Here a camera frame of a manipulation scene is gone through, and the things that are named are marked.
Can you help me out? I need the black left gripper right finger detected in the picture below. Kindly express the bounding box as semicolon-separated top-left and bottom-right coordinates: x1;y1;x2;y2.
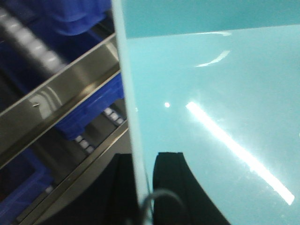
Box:
152;152;229;225

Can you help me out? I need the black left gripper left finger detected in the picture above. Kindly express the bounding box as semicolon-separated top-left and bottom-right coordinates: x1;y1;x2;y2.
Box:
42;154;138;225

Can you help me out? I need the light cyan plastic bin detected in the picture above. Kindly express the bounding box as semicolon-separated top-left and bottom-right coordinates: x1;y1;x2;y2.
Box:
112;0;300;225

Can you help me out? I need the black cable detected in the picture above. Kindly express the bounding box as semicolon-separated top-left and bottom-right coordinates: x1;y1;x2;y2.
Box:
138;189;183;225

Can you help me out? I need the steel rack rail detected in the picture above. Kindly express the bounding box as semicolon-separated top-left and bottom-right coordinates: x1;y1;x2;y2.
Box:
0;34;120;167

